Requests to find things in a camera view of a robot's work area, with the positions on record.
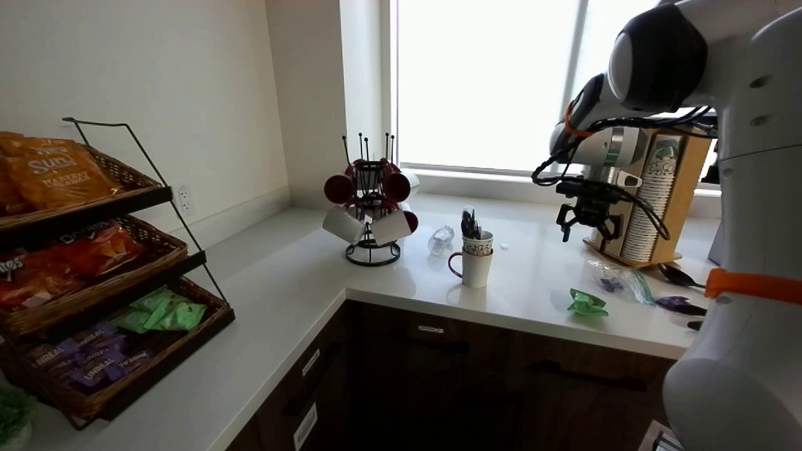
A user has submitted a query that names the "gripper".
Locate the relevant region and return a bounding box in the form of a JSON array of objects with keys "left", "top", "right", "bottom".
[{"left": 556, "top": 190, "right": 623, "bottom": 253}]

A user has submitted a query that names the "clear plastic bag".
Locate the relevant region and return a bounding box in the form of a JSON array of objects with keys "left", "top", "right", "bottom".
[{"left": 588, "top": 259, "right": 656, "bottom": 306}]

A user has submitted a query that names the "stack of paper cups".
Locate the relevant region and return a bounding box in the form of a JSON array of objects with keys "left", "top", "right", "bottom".
[{"left": 620, "top": 136, "right": 684, "bottom": 263}]

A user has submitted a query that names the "green packet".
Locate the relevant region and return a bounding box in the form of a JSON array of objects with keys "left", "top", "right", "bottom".
[{"left": 567, "top": 288, "right": 609, "bottom": 318}]

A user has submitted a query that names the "wooden cup holder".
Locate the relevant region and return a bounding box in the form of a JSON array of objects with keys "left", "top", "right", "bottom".
[{"left": 583, "top": 128, "right": 716, "bottom": 269}]

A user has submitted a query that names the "black plastic spoon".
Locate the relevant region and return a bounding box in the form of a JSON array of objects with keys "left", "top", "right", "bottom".
[{"left": 656, "top": 262, "right": 706, "bottom": 289}]

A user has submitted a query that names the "patterned white cup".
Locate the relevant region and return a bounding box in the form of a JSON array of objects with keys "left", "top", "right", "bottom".
[{"left": 462, "top": 230, "right": 494, "bottom": 257}]

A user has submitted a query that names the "bundle of black cutlery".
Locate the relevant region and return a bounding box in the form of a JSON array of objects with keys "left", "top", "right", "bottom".
[{"left": 460, "top": 206, "right": 484, "bottom": 241}]

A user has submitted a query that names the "purple packet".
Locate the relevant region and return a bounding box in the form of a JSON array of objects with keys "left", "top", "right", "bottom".
[{"left": 655, "top": 295, "right": 708, "bottom": 316}]

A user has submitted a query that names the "clear plastic wrapper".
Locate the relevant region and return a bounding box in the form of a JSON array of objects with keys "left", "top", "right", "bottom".
[{"left": 427, "top": 225, "right": 456, "bottom": 255}]

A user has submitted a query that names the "dark wooden drawer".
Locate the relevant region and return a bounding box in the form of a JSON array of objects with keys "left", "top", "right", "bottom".
[
  {"left": 346, "top": 301, "right": 509, "bottom": 355},
  {"left": 263, "top": 310, "right": 349, "bottom": 414},
  {"left": 506, "top": 331, "right": 676, "bottom": 451}
]

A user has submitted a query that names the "window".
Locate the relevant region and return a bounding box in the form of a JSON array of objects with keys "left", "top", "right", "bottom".
[{"left": 387, "top": 0, "right": 721, "bottom": 177}]

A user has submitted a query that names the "wicker basket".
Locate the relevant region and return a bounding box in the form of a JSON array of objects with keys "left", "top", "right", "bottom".
[
  {"left": 0, "top": 277, "right": 236, "bottom": 422},
  {"left": 0, "top": 215, "right": 207, "bottom": 339},
  {"left": 0, "top": 144, "right": 174, "bottom": 234}
]

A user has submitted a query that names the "heap of green packets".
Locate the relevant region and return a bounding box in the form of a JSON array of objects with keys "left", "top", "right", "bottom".
[{"left": 111, "top": 286, "right": 208, "bottom": 333}]

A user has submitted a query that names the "red chip bag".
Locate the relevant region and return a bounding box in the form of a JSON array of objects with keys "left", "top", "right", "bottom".
[
  {"left": 55, "top": 222, "right": 148, "bottom": 277},
  {"left": 0, "top": 249, "right": 86, "bottom": 311}
]

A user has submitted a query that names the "heap of purple packets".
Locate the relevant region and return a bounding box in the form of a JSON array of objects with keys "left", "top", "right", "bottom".
[{"left": 25, "top": 322, "right": 155, "bottom": 395}]

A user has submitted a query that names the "orange chip bag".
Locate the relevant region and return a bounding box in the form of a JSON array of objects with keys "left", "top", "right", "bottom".
[
  {"left": 5, "top": 138, "right": 123, "bottom": 211},
  {"left": 0, "top": 132, "right": 33, "bottom": 217}
]

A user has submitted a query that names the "green potted plant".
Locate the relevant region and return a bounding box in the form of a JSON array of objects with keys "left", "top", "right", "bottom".
[{"left": 0, "top": 385, "right": 38, "bottom": 451}]

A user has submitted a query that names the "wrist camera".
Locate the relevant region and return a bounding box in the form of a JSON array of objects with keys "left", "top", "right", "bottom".
[{"left": 555, "top": 179, "right": 621, "bottom": 197}]

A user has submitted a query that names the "white mug with red handle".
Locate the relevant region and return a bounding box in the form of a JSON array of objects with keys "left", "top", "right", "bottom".
[{"left": 447, "top": 249, "right": 494, "bottom": 289}]

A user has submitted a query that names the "black wire mug tree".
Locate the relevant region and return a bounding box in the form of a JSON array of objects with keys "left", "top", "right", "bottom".
[{"left": 341, "top": 132, "right": 402, "bottom": 267}]

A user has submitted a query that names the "three-tier wire snack shelf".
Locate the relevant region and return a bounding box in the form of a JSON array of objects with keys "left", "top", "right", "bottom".
[{"left": 0, "top": 117, "right": 236, "bottom": 432}]

